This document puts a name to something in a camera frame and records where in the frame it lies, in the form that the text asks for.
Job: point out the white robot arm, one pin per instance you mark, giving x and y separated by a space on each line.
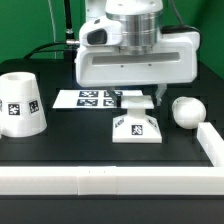
135 10

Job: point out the white marker sheet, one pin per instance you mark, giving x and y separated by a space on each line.
96 99

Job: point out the white lamp bulb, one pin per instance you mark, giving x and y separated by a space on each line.
188 112

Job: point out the white lamp shade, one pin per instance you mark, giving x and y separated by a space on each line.
21 110

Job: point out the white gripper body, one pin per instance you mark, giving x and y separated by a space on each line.
122 53

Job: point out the white lamp base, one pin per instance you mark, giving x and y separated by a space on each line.
136 126

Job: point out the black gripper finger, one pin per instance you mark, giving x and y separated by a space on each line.
161 89
116 98

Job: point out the white right border wall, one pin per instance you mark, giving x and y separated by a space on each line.
212 143

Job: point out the white border wall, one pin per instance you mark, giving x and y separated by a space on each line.
212 143
111 181

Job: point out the white front border wall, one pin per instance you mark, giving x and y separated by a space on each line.
111 181

